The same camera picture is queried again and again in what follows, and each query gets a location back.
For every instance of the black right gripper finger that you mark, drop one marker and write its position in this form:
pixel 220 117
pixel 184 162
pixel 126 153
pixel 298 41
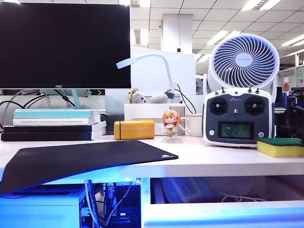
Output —
pixel 300 123

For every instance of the yellow green cleaning sponge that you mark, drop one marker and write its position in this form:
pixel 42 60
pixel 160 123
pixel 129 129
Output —
pixel 278 149

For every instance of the white desk drawer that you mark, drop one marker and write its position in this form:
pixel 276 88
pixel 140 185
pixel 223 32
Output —
pixel 223 215

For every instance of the black office chair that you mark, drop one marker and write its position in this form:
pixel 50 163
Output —
pixel 285 118

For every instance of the white navy RC transmitter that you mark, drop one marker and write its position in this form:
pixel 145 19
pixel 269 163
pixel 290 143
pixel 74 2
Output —
pixel 237 111

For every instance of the white round desk fan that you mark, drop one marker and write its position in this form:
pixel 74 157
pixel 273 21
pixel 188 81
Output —
pixel 244 59

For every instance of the white mug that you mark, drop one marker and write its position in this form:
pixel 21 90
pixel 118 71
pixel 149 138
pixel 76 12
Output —
pixel 196 126

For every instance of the small white background fan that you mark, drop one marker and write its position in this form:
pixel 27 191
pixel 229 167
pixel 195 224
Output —
pixel 200 85

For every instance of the orange-haired anime figurine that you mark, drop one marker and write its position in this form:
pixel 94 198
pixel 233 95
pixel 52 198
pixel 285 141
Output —
pixel 171 120

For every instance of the white power strip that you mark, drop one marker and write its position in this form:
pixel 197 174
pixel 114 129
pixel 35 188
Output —
pixel 186 190

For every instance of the white gooseneck desk lamp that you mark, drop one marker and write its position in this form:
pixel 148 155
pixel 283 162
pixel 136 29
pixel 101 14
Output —
pixel 169 70

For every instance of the grey soft plush item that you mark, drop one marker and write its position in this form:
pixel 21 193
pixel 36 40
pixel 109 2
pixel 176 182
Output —
pixel 158 98

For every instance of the white desktop organizer box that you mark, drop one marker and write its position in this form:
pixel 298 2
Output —
pixel 147 111

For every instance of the white partition panel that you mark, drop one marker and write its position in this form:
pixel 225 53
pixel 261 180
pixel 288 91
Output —
pixel 152 76

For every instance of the yellow rectangular case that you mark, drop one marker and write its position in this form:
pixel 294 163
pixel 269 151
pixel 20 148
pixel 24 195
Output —
pixel 137 130

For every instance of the beige plush toy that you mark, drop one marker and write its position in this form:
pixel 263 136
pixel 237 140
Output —
pixel 137 97

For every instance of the black computer tower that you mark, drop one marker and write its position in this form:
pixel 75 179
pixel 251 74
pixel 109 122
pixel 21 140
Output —
pixel 128 197

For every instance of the black mouse pad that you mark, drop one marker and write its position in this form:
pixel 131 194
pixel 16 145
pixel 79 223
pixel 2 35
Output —
pixel 83 159

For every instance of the silver teal monitor stand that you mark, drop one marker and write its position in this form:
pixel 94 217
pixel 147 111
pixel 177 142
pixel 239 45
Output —
pixel 75 99

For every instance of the black AOC computer monitor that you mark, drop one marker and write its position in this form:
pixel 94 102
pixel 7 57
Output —
pixel 63 47

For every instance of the white cover book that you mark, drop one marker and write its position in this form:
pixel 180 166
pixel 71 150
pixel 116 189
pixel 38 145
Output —
pixel 47 121

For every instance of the teal cover book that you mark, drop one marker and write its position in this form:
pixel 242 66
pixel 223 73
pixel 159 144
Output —
pixel 47 114

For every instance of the white under-desk cabinet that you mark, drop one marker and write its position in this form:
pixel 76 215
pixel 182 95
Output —
pixel 35 211

